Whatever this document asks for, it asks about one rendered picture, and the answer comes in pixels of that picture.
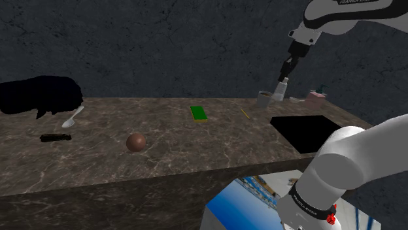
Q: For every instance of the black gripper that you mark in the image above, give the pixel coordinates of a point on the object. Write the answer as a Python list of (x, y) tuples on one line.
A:
[(298, 50)]

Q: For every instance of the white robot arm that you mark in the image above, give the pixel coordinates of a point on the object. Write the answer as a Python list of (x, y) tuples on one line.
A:
[(338, 165)]

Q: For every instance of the white squeeze bottle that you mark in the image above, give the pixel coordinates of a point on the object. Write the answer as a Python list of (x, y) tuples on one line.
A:
[(280, 90)]

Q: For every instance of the small grey flat object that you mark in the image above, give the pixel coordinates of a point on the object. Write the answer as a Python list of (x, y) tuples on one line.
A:
[(295, 100)]

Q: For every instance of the pink soap dispenser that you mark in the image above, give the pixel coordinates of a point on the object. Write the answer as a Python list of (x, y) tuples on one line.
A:
[(315, 100)]

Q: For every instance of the grey cup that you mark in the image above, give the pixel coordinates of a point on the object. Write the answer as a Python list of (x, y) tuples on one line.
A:
[(263, 100)]

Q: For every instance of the yellow pencil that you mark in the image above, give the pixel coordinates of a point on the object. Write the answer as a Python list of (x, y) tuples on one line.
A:
[(245, 113)]

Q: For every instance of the green and yellow sponge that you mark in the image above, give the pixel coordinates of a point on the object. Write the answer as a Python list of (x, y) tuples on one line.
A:
[(198, 113)]

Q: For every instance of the blue and white robot stand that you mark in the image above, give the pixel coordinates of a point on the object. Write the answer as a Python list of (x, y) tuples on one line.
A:
[(236, 207)]

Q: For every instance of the brown ball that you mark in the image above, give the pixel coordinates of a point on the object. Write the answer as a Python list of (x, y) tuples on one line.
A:
[(136, 142)]

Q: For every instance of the white spoon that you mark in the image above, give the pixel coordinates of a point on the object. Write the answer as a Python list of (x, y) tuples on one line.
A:
[(70, 120)]

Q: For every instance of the dark oblong bar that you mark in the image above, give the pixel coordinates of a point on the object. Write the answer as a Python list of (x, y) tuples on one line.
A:
[(55, 137)]

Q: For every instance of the large black irregular object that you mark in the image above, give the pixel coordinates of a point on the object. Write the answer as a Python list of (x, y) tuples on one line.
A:
[(38, 94)]

